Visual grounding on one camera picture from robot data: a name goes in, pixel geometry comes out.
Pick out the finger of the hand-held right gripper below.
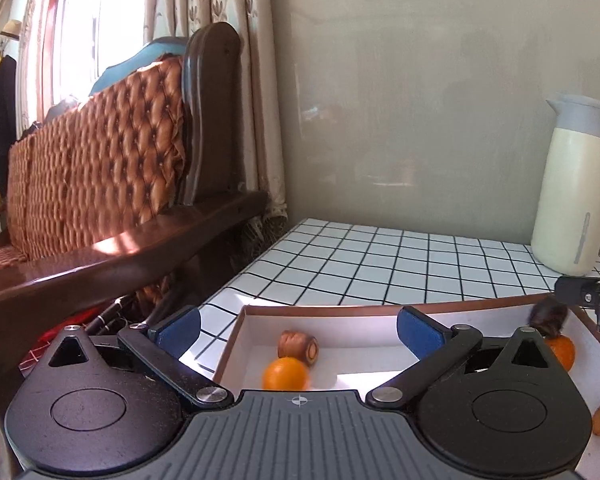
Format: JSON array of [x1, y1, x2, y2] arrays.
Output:
[[554, 276, 600, 333]]

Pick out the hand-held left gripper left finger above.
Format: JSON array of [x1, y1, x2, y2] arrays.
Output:
[[45, 306, 232, 407]]

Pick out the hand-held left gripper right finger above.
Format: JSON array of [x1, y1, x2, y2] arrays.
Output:
[[370, 306, 556, 406]]

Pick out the dark water chestnut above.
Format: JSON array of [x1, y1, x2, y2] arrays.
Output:
[[529, 297, 570, 338]]

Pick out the white cardboard tray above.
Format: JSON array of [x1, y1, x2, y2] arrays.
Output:
[[212, 292, 600, 480]]

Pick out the small orange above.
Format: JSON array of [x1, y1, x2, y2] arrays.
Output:
[[262, 356, 311, 392], [545, 335, 577, 373]]

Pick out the brown roll cake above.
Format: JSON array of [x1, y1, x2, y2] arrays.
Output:
[[278, 330, 320, 367]]

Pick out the black rods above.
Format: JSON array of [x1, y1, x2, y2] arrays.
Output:
[[86, 294, 183, 336]]

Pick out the white checked tablecloth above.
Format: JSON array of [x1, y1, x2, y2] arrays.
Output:
[[180, 217, 600, 376]]

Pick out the cream thermos jug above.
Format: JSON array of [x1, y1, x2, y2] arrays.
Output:
[[531, 92, 600, 277]]

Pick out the red net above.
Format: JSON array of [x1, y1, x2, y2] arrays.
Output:
[[19, 310, 83, 367]]

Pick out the orange tufted cushion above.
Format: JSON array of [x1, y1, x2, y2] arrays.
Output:
[[7, 55, 188, 261]]

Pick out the dark wooden bench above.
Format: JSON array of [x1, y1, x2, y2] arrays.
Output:
[[0, 22, 270, 386]]

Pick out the blue cloth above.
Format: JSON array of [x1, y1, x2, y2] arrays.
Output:
[[89, 37, 188, 97]]

